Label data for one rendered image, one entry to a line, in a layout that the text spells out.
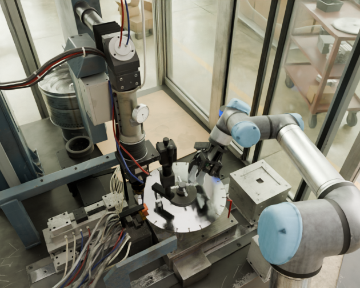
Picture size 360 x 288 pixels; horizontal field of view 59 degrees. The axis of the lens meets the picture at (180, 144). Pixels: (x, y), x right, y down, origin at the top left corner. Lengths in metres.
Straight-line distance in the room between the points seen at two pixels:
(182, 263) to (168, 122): 0.90
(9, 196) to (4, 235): 0.33
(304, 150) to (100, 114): 0.54
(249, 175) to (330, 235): 0.73
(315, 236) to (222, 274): 0.66
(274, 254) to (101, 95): 0.55
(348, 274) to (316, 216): 1.64
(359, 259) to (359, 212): 1.67
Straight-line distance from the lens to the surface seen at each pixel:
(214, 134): 1.08
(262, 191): 1.33
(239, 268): 1.30
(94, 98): 0.85
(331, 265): 2.33
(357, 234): 0.72
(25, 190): 1.22
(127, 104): 0.81
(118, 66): 0.75
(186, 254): 1.22
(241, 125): 0.95
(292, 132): 0.95
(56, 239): 1.31
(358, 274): 2.34
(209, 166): 1.11
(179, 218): 1.15
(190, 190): 1.21
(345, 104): 1.07
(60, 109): 1.59
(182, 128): 1.80
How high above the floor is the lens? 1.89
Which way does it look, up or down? 42 degrees down
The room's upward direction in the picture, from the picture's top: straight up
